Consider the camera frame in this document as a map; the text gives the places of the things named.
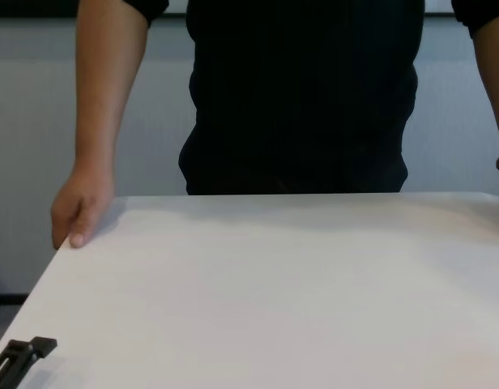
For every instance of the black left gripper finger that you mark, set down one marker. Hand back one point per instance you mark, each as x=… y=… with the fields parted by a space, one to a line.
x=18 y=358

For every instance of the white rectangular table top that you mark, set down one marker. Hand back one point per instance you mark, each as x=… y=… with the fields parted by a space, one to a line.
x=274 y=291

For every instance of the person's right forearm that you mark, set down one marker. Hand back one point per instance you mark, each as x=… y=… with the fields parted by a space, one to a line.
x=107 y=89

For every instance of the person's left forearm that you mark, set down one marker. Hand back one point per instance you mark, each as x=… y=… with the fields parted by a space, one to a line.
x=494 y=89

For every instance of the person's right hand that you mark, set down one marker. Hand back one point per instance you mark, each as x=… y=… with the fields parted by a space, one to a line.
x=83 y=198

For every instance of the black baseboard strip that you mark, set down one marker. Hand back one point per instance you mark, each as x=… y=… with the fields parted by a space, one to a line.
x=6 y=297

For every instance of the person in black shirt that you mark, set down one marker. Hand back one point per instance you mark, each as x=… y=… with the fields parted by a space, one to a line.
x=306 y=81

